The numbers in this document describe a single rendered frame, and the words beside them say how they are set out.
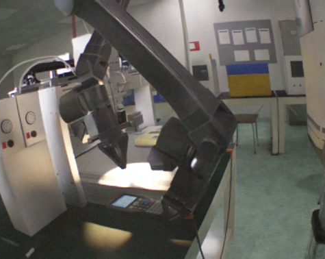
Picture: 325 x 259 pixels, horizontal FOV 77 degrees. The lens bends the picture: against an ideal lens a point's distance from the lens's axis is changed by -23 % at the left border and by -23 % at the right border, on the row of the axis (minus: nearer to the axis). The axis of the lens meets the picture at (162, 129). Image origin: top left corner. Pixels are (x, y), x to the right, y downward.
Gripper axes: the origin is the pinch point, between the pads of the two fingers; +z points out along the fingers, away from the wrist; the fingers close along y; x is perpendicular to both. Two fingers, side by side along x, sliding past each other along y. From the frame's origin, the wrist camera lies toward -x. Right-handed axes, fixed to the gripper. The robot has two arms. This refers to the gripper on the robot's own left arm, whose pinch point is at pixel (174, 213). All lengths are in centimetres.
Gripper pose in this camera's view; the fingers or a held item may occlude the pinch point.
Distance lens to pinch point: 60.9
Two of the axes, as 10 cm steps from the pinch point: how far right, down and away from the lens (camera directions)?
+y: -4.6, 2.7, -8.4
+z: -3.2, 8.4, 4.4
